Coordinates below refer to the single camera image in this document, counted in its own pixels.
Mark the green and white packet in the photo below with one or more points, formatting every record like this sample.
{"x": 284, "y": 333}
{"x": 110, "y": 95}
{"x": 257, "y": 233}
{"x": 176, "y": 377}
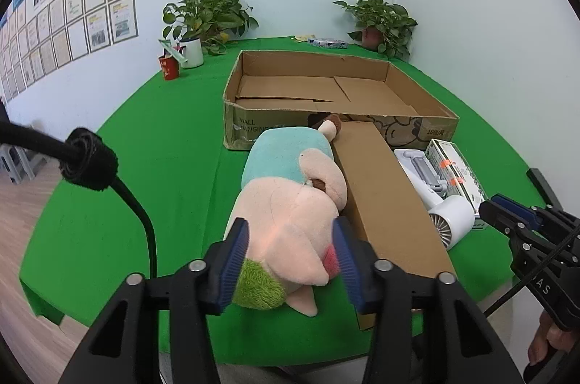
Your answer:
{"x": 174, "y": 52}

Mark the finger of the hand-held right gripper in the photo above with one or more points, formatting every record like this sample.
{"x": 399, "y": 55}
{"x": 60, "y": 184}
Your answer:
{"x": 498, "y": 218}
{"x": 512, "y": 205}

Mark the large cardboard box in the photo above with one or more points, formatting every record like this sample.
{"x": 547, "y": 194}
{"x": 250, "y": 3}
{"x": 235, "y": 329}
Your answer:
{"x": 290, "y": 87}

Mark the blue patterned packet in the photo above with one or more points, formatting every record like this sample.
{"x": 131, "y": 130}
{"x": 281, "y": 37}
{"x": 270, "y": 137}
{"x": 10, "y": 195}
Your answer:
{"x": 328, "y": 43}

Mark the white enamel mug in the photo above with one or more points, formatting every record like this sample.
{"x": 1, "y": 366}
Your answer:
{"x": 192, "y": 53}

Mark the green plant in pink pot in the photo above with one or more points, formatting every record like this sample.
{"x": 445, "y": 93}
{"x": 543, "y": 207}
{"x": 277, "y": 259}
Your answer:
{"x": 385, "y": 21}

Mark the grey plastic stool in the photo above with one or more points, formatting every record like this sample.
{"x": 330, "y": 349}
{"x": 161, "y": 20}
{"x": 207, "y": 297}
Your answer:
{"x": 16, "y": 162}

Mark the white box with orange labels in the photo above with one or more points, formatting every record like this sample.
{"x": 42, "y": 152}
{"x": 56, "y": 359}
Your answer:
{"x": 453, "y": 166}

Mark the green tablecloth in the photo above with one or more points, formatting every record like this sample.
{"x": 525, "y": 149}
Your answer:
{"x": 154, "y": 166}

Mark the wall of framed certificates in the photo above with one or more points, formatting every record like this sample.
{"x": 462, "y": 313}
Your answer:
{"x": 77, "y": 26}

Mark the long brown cardboard box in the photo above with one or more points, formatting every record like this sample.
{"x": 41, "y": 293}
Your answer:
{"x": 385, "y": 203}

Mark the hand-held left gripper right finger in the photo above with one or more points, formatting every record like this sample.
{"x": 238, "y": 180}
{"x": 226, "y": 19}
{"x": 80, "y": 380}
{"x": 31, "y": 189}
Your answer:
{"x": 346, "y": 264}

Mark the large potted green plant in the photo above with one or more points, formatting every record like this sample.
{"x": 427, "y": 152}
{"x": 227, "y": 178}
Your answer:
{"x": 208, "y": 15}

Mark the person's right hand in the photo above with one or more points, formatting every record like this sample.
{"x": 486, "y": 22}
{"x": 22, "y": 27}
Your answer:
{"x": 550, "y": 341}

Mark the yellow paper pad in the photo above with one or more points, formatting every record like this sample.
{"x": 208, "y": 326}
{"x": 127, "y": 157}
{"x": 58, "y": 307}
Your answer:
{"x": 304, "y": 37}

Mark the white hair dryer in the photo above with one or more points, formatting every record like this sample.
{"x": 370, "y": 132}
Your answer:
{"x": 453, "y": 216}

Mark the pink pig plush toy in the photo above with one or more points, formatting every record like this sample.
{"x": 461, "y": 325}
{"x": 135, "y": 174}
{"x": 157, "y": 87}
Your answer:
{"x": 281, "y": 203}

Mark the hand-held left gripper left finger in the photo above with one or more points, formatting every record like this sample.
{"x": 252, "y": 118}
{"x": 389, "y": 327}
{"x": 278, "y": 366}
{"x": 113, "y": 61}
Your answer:
{"x": 235, "y": 261}

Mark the red cup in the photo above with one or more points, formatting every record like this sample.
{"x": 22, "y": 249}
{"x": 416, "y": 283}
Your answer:
{"x": 168, "y": 69}

